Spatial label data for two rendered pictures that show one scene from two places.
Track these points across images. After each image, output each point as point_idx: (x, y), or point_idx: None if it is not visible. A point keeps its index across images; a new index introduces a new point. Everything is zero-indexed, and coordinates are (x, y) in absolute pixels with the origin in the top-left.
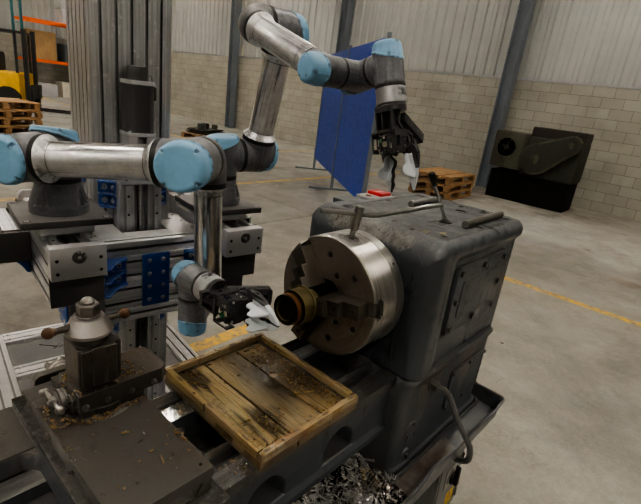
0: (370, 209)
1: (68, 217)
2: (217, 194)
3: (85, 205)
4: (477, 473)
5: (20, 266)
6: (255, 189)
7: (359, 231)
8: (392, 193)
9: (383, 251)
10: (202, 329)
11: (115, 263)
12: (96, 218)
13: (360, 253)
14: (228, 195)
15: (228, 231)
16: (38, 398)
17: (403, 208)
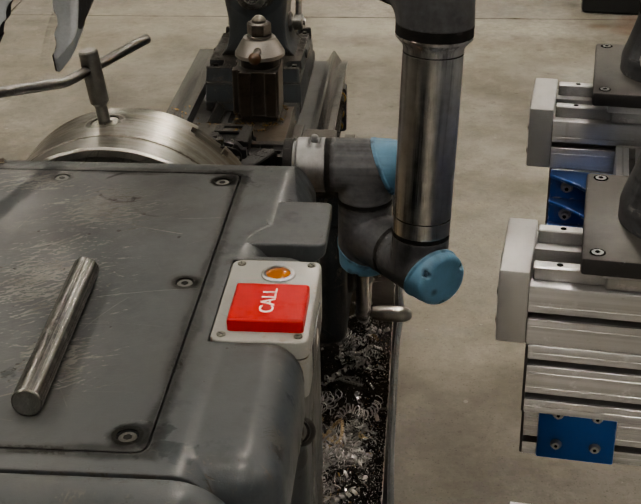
0: (167, 195)
1: (615, 68)
2: (402, 44)
3: (639, 65)
4: None
5: None
6: None
7: (112, 142)
8: (251, 368)
9: (37, 158)
10: (339, 255)
11: (579, 183)
12: (595, 82)
13: (65, 125)
14: (626, 183)
15: (510, 218)
16: (311, 132)
17: (98, 256)
